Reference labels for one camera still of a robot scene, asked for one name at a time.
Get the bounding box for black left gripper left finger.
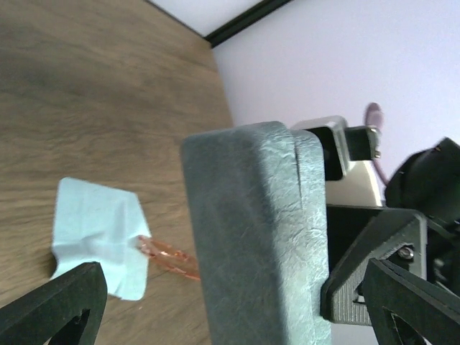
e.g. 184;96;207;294
1;262;107;344

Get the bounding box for light blue cleaning cloth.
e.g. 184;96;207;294
51;177;151;301

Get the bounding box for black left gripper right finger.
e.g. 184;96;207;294
362;259;459;344

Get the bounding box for grey glasses case green lining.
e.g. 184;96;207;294
181;121;331;344

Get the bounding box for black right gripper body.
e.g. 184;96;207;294
321;138;459;323

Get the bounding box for black aluminium frame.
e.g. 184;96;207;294
149;0;295;49

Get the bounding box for orange transparent sunglasses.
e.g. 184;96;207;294
137;236;201;281

